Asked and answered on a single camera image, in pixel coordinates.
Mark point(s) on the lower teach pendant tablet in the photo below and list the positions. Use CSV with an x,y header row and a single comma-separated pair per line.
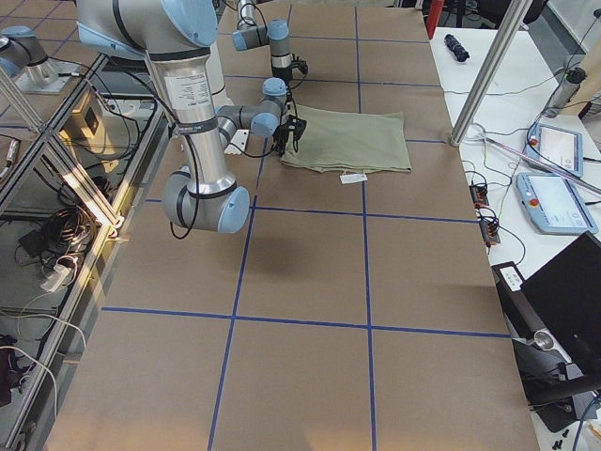
x,y
554,205

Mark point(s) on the olive green long-sleeve shirt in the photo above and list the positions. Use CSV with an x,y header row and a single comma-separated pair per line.
x,y
352,142

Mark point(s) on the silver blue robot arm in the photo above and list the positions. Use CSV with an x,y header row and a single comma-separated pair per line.
x,y
254,32
175,40

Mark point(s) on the orange black electronics module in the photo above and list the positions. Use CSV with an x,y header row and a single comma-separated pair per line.
x,y
490,231
478,193

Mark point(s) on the lower orange black electronics module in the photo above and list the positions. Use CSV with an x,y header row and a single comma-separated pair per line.
x,y
490,231

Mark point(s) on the rolled dark blue cloth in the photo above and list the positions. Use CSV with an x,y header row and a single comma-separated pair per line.
x,y
456,48

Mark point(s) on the upper orange black electronics module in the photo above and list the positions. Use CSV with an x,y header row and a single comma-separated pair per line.
x,y
478,193

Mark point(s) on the aluminium frame post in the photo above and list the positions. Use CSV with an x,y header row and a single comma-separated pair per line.
x,y
515,13

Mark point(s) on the upper teach pendant tablet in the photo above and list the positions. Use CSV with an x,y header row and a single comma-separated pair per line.
x,y
553,145

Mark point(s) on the white shirt hang tag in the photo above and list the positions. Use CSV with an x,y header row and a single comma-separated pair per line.
x,y
352,178

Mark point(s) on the teach pendant tablet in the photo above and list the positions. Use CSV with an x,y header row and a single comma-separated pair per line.
x,y
554,205
553,145

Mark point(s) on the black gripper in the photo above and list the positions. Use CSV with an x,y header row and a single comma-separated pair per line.
x,y
284,132
283,74

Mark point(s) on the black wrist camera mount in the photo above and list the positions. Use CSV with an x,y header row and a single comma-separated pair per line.
x,y
300,65

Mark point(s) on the white central pedestal column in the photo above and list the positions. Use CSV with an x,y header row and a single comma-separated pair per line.
x,y
220,98

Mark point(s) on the grey metal bottle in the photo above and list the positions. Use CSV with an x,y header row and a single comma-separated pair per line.
x,y
567,88

